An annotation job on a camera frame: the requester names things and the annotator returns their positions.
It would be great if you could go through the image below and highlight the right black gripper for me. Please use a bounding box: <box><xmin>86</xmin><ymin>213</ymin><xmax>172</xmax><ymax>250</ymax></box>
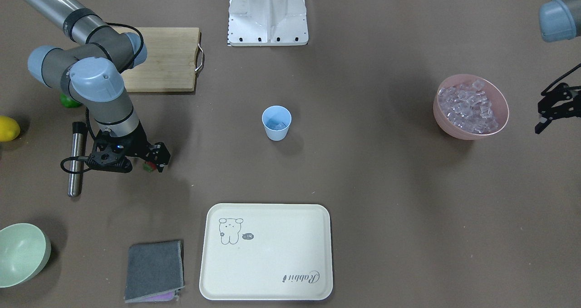
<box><xmin>93</xmin><ymin>124</ymin><xmax>171</xmax><ymax>172</ymax></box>

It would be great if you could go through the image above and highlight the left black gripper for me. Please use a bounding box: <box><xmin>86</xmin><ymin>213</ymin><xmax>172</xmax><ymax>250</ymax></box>
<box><xmin>535</xmin><ymin>83</ymin><xmax>581</xmax><ymax>134</ymax></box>

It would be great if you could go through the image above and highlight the red strawberry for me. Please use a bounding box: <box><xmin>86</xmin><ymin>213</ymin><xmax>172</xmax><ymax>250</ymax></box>
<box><xmin>143</xmin><ymin>161</ymin><xmax>157</xmax><ymax>172</ymax></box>

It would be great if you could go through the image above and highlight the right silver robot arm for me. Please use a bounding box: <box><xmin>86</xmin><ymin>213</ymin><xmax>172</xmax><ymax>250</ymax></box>
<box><xmin>23</xmin><ymin>0</ymin><xmax>171</xmax><ymax>174</ymax></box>

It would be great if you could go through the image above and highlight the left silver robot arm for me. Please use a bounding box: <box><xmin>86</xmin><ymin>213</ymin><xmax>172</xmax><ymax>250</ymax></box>
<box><xmin>535</xmin><ymin>0</ymin><xmax>581</xmax><ymax>134</ymax></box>

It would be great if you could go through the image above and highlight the pink bowl of ice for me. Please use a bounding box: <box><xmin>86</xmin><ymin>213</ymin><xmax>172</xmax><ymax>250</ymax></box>
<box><xmin>433</xmin><ymin>74</ymin><xmax>510</xmax><ymax>141</ymax></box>

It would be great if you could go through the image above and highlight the light blue plastic cup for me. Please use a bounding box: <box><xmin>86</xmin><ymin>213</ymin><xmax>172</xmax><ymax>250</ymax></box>
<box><xmin>261</xmin><ymin>105</ymin><xmax>292</xmax><ymax>141</ymax></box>

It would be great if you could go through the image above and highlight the steel muddler black tip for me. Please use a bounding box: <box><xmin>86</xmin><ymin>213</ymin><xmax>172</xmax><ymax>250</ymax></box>
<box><xmin>68</xmin><ymin>121</ymin><xmax>88</xmax><ymax>198</ymax></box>

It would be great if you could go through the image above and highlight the wooden cutting board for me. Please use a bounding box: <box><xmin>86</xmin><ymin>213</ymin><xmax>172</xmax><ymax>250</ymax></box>
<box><xmin>122</xmin><ymin>27</ymin><xmax>205</xmax><ymax>93</ymax></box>

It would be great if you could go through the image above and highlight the green lime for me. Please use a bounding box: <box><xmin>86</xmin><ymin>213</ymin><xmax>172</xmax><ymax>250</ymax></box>
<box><xmin>59</xmin><ymin>93</ymin><xmax>83</xmax><ymax>109</ymax></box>

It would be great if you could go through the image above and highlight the grey folded cloth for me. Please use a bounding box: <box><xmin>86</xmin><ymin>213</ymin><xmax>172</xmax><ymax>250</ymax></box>
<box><xmin>124</xmin><ymin>240</ymin><xmax>184</xmax><ymax>303</ymax></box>

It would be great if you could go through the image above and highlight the cream rabbit tray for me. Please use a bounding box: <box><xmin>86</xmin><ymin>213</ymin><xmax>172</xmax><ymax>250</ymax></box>
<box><xmin>199</xmin><ymin>203</ymin><xmax>334</xmax><ymax>301</ymax></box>

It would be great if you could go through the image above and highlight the yellow lemon near board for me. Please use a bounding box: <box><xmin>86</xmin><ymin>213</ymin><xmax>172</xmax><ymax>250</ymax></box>
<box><xmin>0</xmin><ymin>115</ymin><xmax>21</xmax><ymax>142</ymax></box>

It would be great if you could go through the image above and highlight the mint green bowl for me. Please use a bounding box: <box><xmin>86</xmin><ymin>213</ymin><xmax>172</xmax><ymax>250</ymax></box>
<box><xmin>0</xmin><ymin>223</ymin><xmax>52</xmax><ymax>288</ymax></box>

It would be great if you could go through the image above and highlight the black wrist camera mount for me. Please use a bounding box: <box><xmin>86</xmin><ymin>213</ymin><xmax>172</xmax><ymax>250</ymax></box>
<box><xmin>86</xmin><ymin>146</ymin><xmax>133</xmax><ymax>173</ymax></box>

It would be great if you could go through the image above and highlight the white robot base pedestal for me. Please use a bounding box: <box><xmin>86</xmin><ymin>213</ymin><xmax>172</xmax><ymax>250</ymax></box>
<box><xmin>227</xmin><ymin>0</ymin><xmax>309</xmax><ymax>46</ymax></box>

